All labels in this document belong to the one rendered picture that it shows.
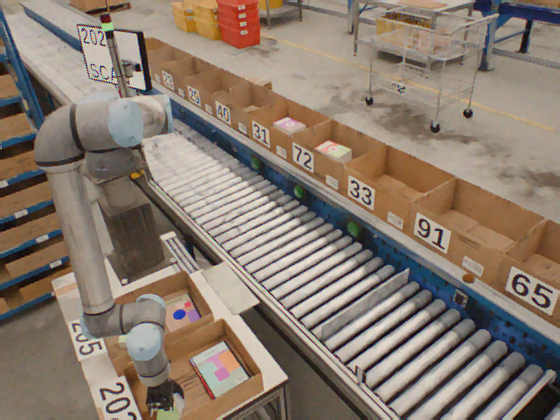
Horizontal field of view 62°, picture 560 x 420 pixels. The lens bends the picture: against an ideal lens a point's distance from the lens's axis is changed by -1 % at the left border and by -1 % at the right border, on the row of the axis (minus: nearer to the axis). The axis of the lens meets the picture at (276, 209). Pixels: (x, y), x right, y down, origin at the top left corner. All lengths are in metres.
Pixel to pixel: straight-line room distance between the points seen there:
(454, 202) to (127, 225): 1.39
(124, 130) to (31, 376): 2.04
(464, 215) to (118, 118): 1.51
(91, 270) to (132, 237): 0.69
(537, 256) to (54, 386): 2.41
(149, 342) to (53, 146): 0.55
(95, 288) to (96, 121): 0.47
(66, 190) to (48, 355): 1.88
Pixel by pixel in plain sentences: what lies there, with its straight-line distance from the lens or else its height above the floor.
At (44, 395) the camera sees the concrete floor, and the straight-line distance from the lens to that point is 2.88.
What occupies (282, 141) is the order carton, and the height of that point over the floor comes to 0.99.
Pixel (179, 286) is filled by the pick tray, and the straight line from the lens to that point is 1.98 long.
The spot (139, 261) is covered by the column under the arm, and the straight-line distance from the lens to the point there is 2.10.
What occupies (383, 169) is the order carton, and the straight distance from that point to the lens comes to 2.36.
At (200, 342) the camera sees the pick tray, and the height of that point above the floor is 0.78.
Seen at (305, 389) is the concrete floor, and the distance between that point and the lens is 2.53.
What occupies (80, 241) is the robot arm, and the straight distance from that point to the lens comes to 1.32.
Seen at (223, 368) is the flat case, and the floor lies 0.78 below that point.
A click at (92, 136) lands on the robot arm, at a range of 1.20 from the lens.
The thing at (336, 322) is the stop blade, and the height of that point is 0.78.
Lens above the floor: 2.13
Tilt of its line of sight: 36 degrees down
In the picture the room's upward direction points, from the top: 4 degrees counter-clockwise
